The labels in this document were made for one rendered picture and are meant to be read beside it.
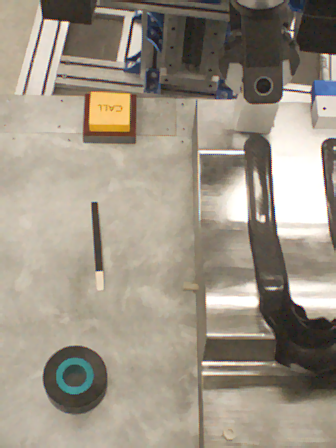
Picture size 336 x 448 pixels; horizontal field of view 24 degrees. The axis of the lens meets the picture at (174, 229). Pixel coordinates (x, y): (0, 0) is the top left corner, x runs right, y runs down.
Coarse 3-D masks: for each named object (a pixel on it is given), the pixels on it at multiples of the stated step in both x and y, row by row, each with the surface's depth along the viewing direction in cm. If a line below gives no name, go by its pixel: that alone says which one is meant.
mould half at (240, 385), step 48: (192, 144) 117; (240, 144) 108; (288, 144) 108; (240, 192) 105; (288, 192) 105; (240, 240) 101; (288, 240) 101; (240, 288) 93; (240, 336) 90; (240, 384) 95; (288, 384) 95; (240, 432) 92; (288, 432) 92
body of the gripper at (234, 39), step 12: (228, 0) 98; (288, 0) 88; (240, 12) 88; (252, 12) 87; (264, 12) 87; (276, 12) 87; (240, 24) 93; (228, 36) 94; (240, 36) 93; (288, 36) 93; (240, 48) 94; (288, 48) 94; (240, 60) 97
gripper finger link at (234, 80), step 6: (234, 66) 99; (240, 66) 99; (228, 72) 100; (234, 72) 100; (240, 72) 100; (228, 78) 102; (234, 78) 102; (240, 78) 102; (228, 84) 103; (234, 84) 103; (240, 84) 103; (234, 90) 105; (240, 90) 105
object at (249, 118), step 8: (240, 96) 106; (240, 104) 105; (248, 104) 104; (264, 104) 104; (272, 104) 105; (240, 112) 105; (248, 112) 105; (256, 112) 105; (264, 112) 106; (272, 112) 106; (240, 120) 106; (248, 120) 106; (256, 120) 107; (264, 120) 107; (272, 120) 107; (240, 128) 108; (248, 128) 108; (256, 128) 108; (264, 128) 108
